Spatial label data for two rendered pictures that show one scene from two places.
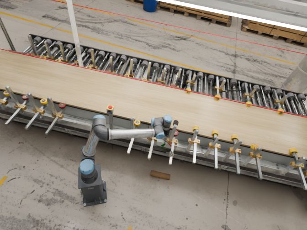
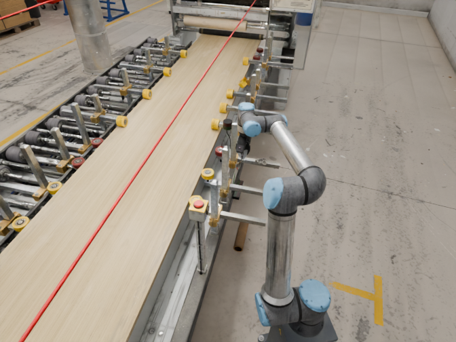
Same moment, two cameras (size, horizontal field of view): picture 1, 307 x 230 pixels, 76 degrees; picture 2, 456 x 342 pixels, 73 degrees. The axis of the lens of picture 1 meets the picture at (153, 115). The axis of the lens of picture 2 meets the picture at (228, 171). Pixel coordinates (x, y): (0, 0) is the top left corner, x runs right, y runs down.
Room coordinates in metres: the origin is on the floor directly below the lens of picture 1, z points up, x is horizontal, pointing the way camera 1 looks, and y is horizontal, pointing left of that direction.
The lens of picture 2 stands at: (1.18, 1.35, 2.20)
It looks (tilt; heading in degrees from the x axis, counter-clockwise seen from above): 42 degrees down; 279
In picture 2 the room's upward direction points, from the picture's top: 2 degrees clockwise
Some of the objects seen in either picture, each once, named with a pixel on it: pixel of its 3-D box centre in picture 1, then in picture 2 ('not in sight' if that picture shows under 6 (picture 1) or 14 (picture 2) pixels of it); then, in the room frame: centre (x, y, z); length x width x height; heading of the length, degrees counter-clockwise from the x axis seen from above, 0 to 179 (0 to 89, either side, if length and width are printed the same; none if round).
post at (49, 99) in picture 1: (54, 110); not in sight; (1.47, 1.23, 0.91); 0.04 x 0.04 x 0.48; 87
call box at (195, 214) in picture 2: (110, 109); (199, 210); (1.44, 0.49, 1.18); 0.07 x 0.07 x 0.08; 87
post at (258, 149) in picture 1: (250, 158); (256, 93); (1.35, -1.27, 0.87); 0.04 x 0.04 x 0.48; 87
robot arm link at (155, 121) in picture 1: (157, 122); (252, 124); (1.28, -0.05, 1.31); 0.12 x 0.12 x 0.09; 20
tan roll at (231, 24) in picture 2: not in sight; (231, 24); (1.83, -2.65, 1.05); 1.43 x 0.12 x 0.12; 177
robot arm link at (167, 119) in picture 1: (166, 121); (245, 114); (1.32, -0.15, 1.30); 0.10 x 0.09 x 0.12; 110
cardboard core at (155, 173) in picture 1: (160, 175); (241, 234); (1.30, -0.27, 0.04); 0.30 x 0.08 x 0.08; 87
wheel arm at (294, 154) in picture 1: (299, 168); (269, 63); (1.28, -1.80, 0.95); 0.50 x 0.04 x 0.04; 177
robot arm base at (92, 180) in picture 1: (89, 174); (306, 313); (0.87, 0.60, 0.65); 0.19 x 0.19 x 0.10
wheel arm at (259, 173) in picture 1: (257, 164); (269, 85); (1.24, -1.30, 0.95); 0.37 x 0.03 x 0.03; 177
